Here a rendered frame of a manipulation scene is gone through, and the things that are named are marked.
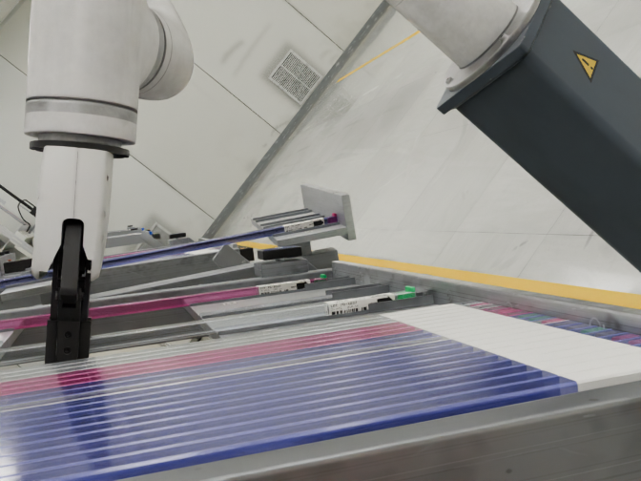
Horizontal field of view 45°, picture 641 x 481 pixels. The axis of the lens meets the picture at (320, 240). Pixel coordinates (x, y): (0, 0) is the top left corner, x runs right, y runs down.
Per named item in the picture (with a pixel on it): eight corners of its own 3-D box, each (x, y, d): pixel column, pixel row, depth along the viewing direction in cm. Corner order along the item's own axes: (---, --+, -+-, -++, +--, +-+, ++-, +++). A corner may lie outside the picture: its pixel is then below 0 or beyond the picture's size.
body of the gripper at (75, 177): (35, 137, 64) (28, 271, 64) (23, 122, 54) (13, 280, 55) (128, 145, 66) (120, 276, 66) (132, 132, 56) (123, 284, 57)
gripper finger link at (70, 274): (68, 190, 58) (67, 243, 62) (59, 263, 53) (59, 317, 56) (84, 192, 59) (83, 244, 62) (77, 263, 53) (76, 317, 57)
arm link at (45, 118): (31, 111, 64) (29, 147, 64) (20, 94, 55) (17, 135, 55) (135, 121, 66) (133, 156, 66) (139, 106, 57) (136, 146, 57)
